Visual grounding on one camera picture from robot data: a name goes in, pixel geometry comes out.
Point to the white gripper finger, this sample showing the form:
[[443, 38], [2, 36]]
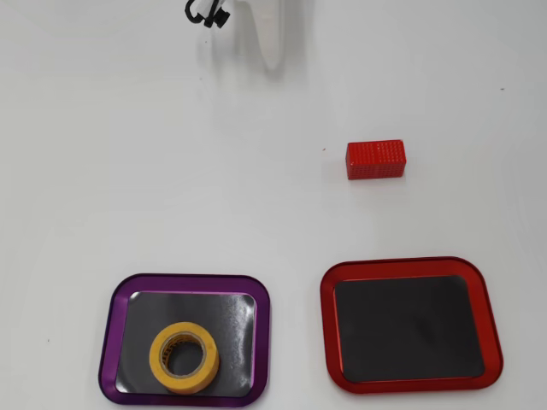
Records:
[[267, 34]]

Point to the yellow masking tape roll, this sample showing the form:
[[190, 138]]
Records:
[[188, 384]]

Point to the black clamp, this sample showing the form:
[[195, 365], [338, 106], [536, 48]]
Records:
[[215, 17]]

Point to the red studded block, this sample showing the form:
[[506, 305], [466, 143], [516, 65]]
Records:
[[376, 160]]

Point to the purple metal tray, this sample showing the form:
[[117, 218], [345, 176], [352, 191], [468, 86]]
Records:
[[128, 282]]

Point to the red metal tray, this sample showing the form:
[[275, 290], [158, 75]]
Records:
[[410, 329]]

